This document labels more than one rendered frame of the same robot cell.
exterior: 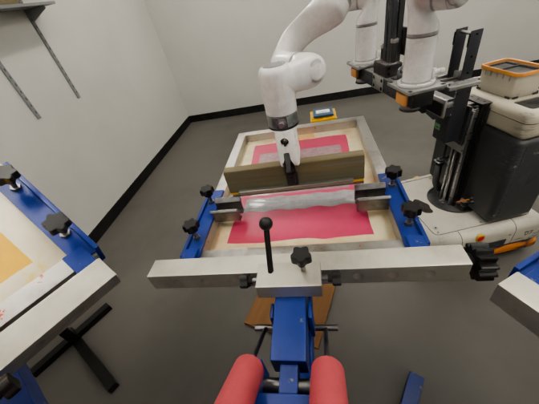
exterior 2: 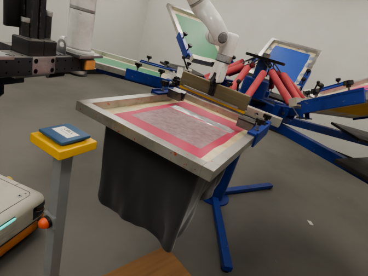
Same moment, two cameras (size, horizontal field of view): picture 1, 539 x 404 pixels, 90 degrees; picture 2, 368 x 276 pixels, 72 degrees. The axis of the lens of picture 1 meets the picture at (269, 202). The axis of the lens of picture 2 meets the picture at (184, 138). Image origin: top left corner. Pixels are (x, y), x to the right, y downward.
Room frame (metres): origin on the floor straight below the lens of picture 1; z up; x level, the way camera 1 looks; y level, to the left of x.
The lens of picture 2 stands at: (1.92, 0.07, 1.32)
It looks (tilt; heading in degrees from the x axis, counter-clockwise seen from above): 22 degrees down; 190
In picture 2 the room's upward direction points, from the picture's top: 17 degrees clockwise
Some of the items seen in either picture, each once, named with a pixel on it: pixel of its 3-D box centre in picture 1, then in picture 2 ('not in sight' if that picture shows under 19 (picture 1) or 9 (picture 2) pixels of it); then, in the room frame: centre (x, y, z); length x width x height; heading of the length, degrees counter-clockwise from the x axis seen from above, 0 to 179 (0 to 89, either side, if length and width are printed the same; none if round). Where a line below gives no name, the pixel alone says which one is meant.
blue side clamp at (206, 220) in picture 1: (208, 225); (258, 132); (0.65, 0.20, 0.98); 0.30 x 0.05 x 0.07; 166
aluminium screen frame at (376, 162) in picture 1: (297, 174); (189, 119); (0.82, -0.12, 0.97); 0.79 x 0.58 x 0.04; 166
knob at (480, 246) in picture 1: (472, 261); (177, 82); (0.30, -0.36, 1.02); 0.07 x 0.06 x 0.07; 166
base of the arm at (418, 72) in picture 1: (423, 58); (77, 30); (0.97, -0.64, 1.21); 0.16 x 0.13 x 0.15; 90
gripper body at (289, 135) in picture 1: (286, 139); (219, 70); (0.64, -0.08, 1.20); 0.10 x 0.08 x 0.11; 166
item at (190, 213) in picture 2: not in sight; (208, 185); (0.92, 0.06, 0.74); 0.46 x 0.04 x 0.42; 166
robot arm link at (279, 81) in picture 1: (292, 82); (220, 41); (0.65, -0.12, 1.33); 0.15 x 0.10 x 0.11; 122
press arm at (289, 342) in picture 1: (291, 317); not in sight; (0.27, 0.01, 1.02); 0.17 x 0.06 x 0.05; 166
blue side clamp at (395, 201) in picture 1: (398, 210); (168, 94); (0.52, -0.34, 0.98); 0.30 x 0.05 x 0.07; 166
